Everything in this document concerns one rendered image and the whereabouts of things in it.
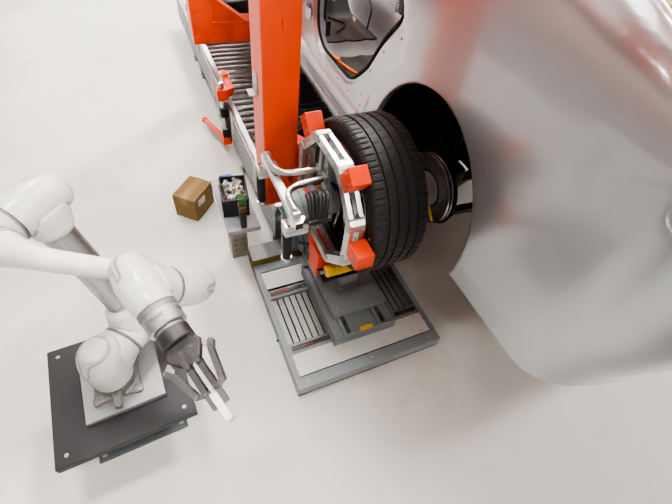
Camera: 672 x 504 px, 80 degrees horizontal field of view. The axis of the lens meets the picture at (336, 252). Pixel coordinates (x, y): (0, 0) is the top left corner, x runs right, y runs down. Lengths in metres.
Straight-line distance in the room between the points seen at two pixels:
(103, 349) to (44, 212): 0.53
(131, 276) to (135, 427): 0.98
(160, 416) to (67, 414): 0.35
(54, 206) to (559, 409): 2.40
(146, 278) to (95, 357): 0.75
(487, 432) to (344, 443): 0.72
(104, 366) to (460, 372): 1.69
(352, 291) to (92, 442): 1.30
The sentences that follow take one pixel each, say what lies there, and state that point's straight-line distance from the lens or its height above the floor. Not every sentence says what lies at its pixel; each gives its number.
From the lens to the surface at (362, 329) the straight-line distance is 2.11.
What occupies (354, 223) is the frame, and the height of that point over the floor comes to 0.97.
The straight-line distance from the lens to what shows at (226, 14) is 3.72.
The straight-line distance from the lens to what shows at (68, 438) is 1.93.
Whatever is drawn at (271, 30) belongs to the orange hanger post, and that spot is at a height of 1.38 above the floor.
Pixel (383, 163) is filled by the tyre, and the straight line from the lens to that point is 1.46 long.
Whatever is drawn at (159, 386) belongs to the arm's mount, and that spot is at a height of 0.33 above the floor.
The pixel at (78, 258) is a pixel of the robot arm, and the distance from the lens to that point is 1.21.
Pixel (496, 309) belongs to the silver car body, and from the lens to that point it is 1.53.
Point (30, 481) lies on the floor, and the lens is 2.27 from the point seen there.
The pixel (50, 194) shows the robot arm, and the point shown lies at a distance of 1.44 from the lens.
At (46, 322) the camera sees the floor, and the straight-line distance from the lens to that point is 2.61.
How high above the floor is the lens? 1.99
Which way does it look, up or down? 49 degrees down
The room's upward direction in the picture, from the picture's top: 10 degrees clockwise
